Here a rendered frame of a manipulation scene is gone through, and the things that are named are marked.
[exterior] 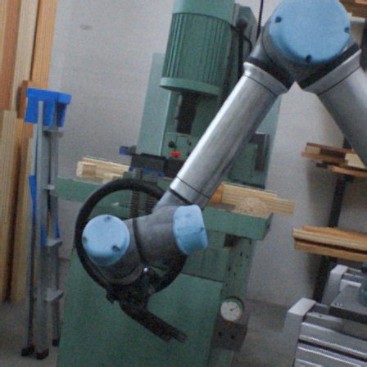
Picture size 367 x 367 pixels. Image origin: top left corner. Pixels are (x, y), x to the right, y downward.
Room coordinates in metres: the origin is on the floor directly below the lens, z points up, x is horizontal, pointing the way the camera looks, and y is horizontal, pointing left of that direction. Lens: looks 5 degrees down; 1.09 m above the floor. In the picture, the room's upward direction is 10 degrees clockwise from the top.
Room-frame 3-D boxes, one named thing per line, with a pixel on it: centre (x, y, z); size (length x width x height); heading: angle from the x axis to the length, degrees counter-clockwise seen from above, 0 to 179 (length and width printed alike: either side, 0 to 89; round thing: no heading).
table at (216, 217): (1.59, 0.05, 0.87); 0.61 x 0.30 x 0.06; 77
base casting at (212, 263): (1.81, 0.00, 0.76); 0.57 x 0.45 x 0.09; 167
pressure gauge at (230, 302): (1.43, -0.18, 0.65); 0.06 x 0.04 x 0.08; 77
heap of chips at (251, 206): (1.55, -0.19, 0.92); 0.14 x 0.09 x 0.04; 167
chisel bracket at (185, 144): (1.71, 0.02, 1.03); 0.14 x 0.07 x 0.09; 167
